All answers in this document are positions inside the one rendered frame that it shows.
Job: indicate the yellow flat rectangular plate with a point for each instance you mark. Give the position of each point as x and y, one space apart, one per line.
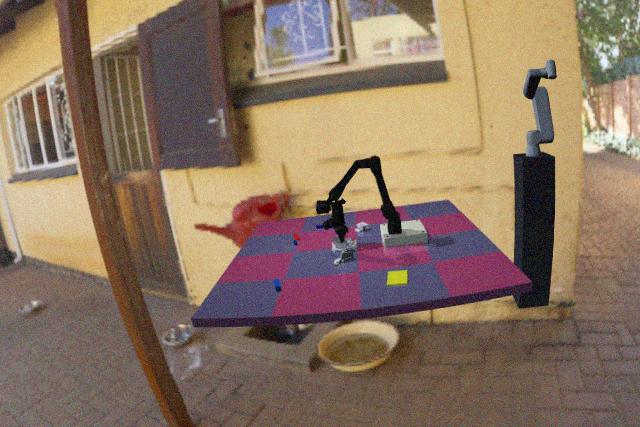
397 278

